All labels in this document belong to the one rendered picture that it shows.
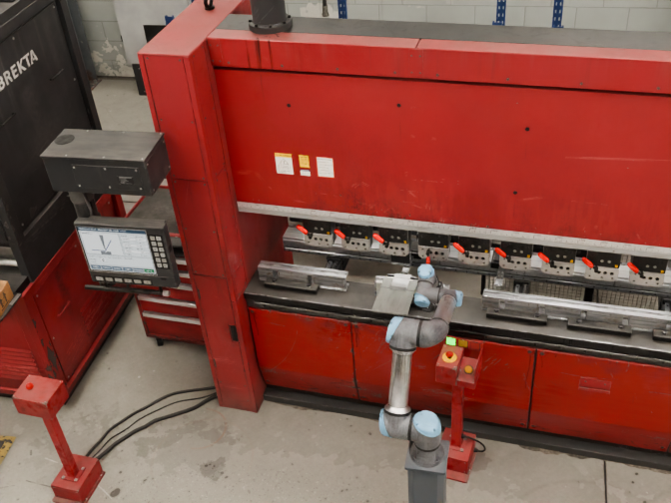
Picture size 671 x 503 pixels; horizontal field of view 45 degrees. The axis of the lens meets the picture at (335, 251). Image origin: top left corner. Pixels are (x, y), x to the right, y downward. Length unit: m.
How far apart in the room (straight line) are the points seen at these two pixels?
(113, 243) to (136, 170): 0.45
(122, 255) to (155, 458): 1.43
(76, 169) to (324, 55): 1.21
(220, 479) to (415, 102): 2.37
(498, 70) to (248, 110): 1.19
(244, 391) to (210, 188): 1.44
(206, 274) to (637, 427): 2.38
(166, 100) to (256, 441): 2.10
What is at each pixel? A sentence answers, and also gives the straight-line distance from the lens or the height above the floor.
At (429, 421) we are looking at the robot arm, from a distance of 3.56.
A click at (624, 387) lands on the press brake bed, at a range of 4.37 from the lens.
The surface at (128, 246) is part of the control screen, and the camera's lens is 3.92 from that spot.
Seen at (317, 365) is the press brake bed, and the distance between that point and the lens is 4.67.
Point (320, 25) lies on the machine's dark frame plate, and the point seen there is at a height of 2.30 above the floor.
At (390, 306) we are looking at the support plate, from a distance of 4.07.
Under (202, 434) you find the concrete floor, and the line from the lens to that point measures 4.96.
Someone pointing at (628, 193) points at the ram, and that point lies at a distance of 3.76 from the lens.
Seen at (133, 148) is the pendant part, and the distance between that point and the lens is 3.73.
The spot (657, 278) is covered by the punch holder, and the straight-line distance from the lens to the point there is 4.05.
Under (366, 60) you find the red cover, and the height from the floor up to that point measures 2.23.
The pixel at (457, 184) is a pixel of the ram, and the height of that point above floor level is 1.64.
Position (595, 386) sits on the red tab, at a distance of 4.37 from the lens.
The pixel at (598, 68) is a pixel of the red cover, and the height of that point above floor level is 2.25.
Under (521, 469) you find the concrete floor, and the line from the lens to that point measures 4.70.
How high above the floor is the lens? 3.71
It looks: 38 degrees down
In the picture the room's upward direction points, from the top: 5 degrees counter-clockwise
